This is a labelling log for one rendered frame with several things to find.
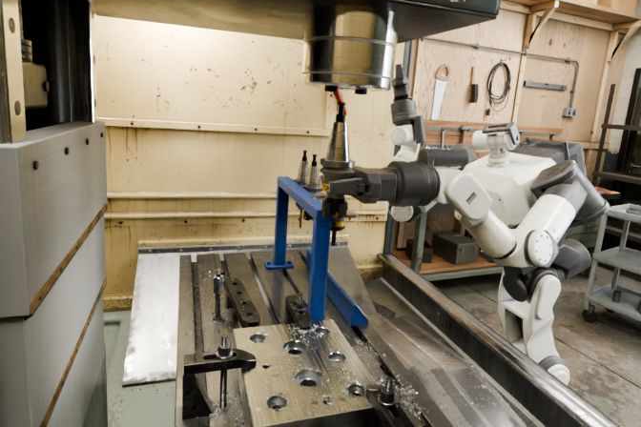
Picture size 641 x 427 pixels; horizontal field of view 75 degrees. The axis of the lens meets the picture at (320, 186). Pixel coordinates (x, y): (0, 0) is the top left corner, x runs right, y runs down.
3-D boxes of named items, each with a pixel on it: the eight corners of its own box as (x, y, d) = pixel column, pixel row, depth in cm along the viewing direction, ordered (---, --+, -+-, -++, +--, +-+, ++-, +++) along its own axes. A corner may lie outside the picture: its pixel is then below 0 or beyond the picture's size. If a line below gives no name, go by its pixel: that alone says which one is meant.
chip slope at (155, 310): (343, 292, 197) (347, 239, 192) (422, 388, 132) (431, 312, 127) (139, 308, 170) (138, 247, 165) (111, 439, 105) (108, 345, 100)
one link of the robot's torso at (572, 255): (564, 260, 152) (556, 217, 147) (596, 274, 140) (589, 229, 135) (502, 294, 146) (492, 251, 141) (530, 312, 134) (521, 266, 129)
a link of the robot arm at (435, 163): (394, 197, 88) (441, 197, 92) (421, 212, 78) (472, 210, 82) (400, 144, 86) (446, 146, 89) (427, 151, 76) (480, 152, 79)
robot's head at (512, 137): (494, 143, 129) (487, 122, 126) (523, 141, 123) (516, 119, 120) (486, 154, 126) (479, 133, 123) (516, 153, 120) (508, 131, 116)
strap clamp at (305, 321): (296, 335, 106) (299, 279, 103) (310, 365, 94) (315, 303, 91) (283, 335, 105) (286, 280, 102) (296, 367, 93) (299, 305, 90)
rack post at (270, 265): (290, 262, 154) (295, 184, 149) (294, 268, 149) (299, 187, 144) (263, 264, 151) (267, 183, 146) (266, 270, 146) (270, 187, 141)
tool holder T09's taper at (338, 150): (322, 157, 77) (324, 120, 76) (345, 158, 78) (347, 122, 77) (329, 161, 73) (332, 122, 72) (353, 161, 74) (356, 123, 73)
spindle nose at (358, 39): (285, 84, 76) (289, 15, 74) (356, 91, 84) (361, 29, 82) (332, 83, 63) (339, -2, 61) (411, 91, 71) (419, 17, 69)
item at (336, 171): (316, 170, 78) (317, 156, 78) (346, 171, 80) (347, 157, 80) (325, 175, 72) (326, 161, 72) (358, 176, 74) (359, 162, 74)
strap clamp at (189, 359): (252, 396, 83) (255, 327, 80) (255, 408, 79) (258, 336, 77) (182, 407, 78) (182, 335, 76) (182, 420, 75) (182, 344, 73)
